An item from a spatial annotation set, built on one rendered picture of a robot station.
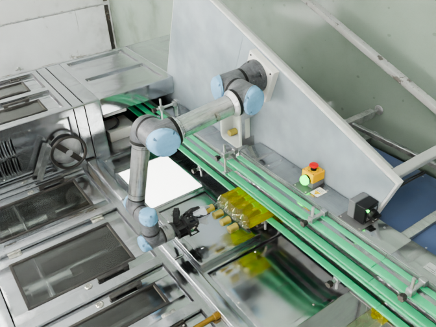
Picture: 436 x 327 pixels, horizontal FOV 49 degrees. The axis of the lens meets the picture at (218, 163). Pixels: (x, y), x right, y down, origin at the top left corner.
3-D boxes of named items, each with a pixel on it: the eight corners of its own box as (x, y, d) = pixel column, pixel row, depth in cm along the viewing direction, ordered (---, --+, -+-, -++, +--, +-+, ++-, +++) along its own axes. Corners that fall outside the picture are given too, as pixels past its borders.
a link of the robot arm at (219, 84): (230, 65, 211) (205, 73, 205) (248, 74, 202) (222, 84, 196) (231, 89, 218) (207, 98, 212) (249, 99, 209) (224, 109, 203)
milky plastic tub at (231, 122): (233, 132, 255) (220, 137, 252) (232, 94, 243) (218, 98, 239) (254, 145, 243) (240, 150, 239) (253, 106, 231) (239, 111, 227)
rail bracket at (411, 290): (420, 279, 162) (394, 298, 156) (423, 263, 158) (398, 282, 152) (430, 286, 159) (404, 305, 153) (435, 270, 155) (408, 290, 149)
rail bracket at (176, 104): (185, 114, 290) (152, 126, 280) (183, 89, 281) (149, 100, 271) (189, 117, 287) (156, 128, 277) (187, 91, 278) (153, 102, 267)
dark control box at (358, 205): (361, 206, 192) (346, 215, 189) (363, 191, 188) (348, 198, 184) (377, 217, 187) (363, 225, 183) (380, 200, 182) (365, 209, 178)
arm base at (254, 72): (250, 52, 212) (231, 58, 208) (270, 72, 206) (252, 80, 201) (243, 77, 224) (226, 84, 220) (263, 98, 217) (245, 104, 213)
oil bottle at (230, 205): (258, 194, 232) (222, 211, 222) (258, 185, 229) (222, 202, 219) (265, 200, 228) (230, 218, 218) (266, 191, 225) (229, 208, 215)
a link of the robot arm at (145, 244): (143, 242, 197) (145, 257, 202) (166, 231, 202) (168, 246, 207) (134, 232, 202) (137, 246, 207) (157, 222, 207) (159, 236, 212)
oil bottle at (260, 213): (274, 206, 224) (237, 224, 214) (274, 197, 221) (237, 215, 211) (281, 212, 220) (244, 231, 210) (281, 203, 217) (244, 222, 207)
